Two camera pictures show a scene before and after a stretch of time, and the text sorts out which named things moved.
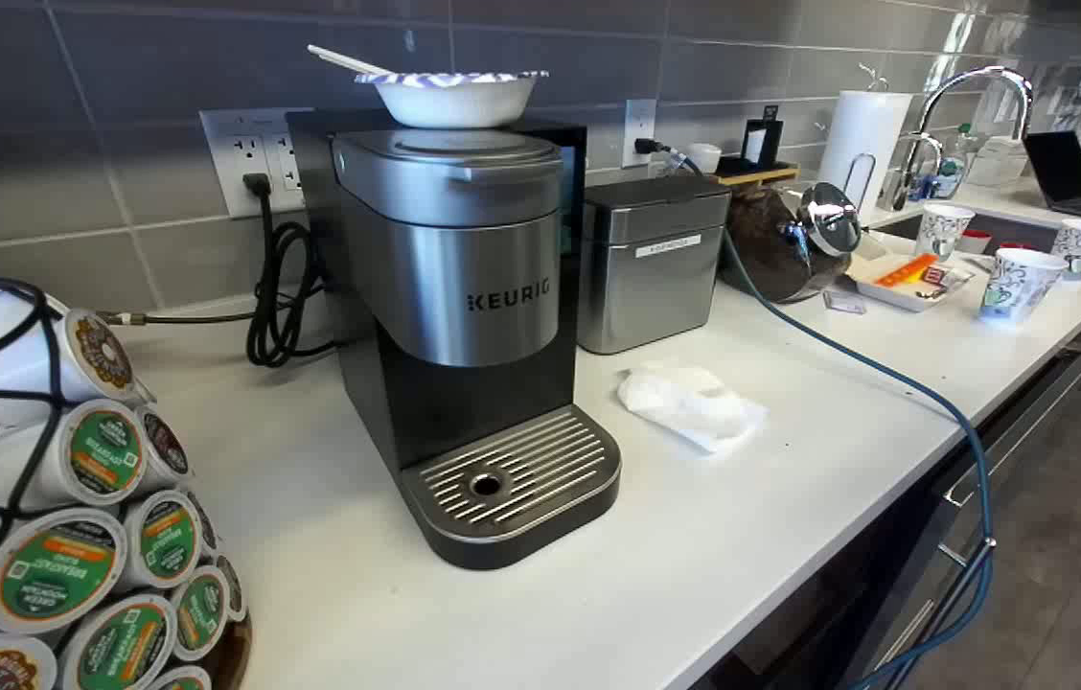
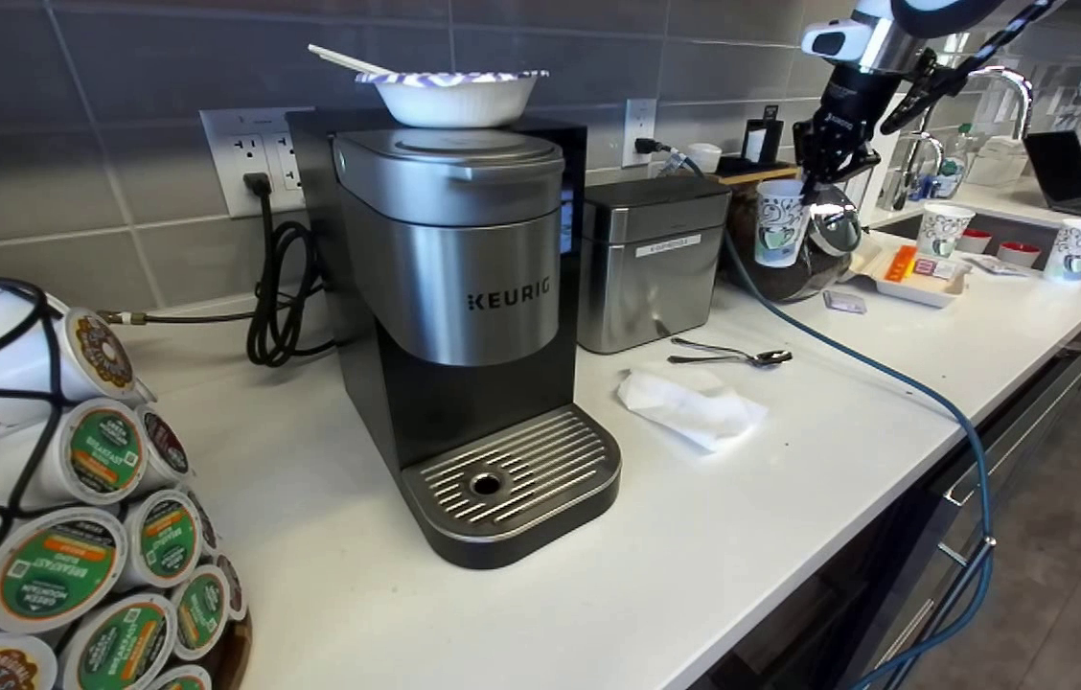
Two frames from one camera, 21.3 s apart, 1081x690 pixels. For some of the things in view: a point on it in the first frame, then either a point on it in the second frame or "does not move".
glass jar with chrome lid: [791, 244] does not move
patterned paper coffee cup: [1018, 283] -> [781, 219]
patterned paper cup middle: [940, 228] does not move
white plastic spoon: [343, 59] does not move
